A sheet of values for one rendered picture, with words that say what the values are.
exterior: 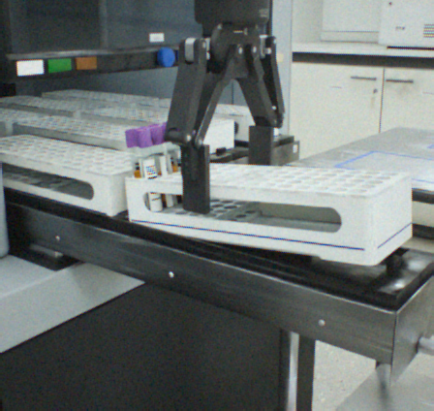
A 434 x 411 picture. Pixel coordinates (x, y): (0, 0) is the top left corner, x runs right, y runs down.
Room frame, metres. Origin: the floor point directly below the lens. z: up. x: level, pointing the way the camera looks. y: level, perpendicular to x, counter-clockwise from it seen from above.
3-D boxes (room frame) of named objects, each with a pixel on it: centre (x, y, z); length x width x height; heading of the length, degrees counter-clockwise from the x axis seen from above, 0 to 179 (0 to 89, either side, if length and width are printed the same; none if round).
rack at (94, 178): (0.80, 0.21, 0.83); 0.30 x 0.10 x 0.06; 53
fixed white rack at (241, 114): (1.23, 0.03, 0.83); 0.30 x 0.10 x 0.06; 53
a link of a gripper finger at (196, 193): (0.58, 0.02, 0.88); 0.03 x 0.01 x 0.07; 53
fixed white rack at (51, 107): (1.30, 0.37, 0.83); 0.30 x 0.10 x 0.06; 53
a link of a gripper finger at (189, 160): (0.57, 0.03, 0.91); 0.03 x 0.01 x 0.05; 143
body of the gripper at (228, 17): (0.63, -0.01, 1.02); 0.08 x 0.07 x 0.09; 143
